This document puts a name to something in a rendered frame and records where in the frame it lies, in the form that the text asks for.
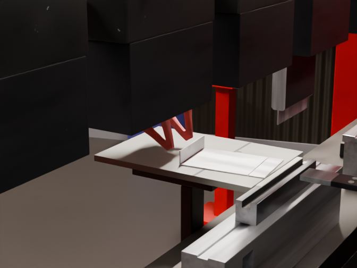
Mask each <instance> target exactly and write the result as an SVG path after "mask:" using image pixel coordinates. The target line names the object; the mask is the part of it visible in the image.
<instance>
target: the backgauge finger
mask: <svg viewBox="0 0 357 268"><path fill-rule="evenodd" d="M300 180H301V181H306V182H312V183H317V184H321V185H326V186H331V187H336V188H342V189H347V190H353V191H357V177H355V176H351V175H346V174H339V173H334V172H329V171H323V170H317V169H312V168H309V169H307V170H306V171H305V172H303V173H302V174H301V175H300Z"/></svg>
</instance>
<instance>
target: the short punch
mask: <svg viewBox="0 0 357 268"><path fill-rule="evenodd" d="M315 63H316V55H314V56H311V57H305V56H296V55H292V65H291V66H288V67H286V68H284V69H282V70H280V71H277V72H275V73H273V79H272V95H271V108H272V109H273V110H277V125H278V124H280V123H282V122H284V121H285V120H287V119H289V118H291V117H292V116H294V115H296V114H298V113H299V112H301V111H303V110H305V109H306V108H307V102H308V97H309V96H311V95H313V94H314V84H315Z"/></svg>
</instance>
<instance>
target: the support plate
mask: <svg viewBox="0 0 357 268"><path fill-rule="evenodd" d="M154 129H155V130H156V131H157V132H158V133H159V134H160V135H161V136H162V137H163V138H164V139H165V135H164V132H163V129H162V127H160V126H158V127H156V128H154ZM172 134H173V140H174V148H172V149H170V150H166V149H165V148H163V147H162V146H161V145H160V144H159V143H158V142H156V141H155V140H154V139H153V138H151V137H150V136H149V135H148V134H146V133H145V132H144V133H142V134H140V135H138V136H136V137H133V138H131V139H129V140H127V141H124V142H122V143H120V144H118V145H116V146H113V147H111V148H109V149H107V150H104V151H102V152H100V153H98V154H95V155H94V161H97V162H102V163H107V164H111V165H117V166H121V167H125V168H129V169H134V170H139V171H144V172H149V173H154V174H159V175H164V176H167V177H172V178H177V179H182V180H186V181H192V182H196V183H201V184H204V185H209V186H214V187H219V188H224V189H229V190H234V191H239V192H243V193H246V192H248V191H249V190H251V189H252V188H254V187H255V186H256V185H257V184H259V183H260V182H261V181H263V180H264V179H266V178H267V177H269V176H270V175H272V174H273V173H275V172H276V171H277V170H279V169H280V168H282V167H283V166H284V165H286V164H287V163H289V162H290V161H292V160H293V159H295V158H296V157H302V158H303V152H302V151H298V150H292V149H286V148H280V147H274V146H268V145H262V144H256V143H250V144H248V145H247V146H245V147H243V148H242V149H240V150H238V151H240V152H241V153H242V154H249V155H257V156H264V157H271V158H278V159H283V160H284V161H283V162H282V163H281V164H280V165H279V166H278V167H277V168H275V169H274V170H273V171H272V172H271V173H270V174H269V175H268V176H267V177H266V178H264V179H262V178H255V177H249V176H244V175H238V174H231V173H225V172H218V171H212V170H204V171H202V172H201V173H199V174H197V175H195V176H193V175H194V174H196V173H197V172H199V171H201V170H202V169H199V168H194V167H188V166H181V165H180V150H182V149H183V148H184V147H186V146H188V145H189V144H191V143H192V142H194V141H195V140H197V139H198V138H200V137H202V136H203V135H204V136H205V148H210V149H216V150H224V151H228V152H233V151H235V150H237V149H239V148H240V147H242V146H244V145H246V144H247V143H249V142H247V141H241V140H235V139H229V138H223V137H217V136H211V135H205V134H201V133H195V132H193V138H191V139H189V140H187V141H186V140H184V139H183V138H182V137H181V136H180V135H179V133H178V132H177V131H176V130H175V129H172ZM240 152H236V153H240Z"/></svg>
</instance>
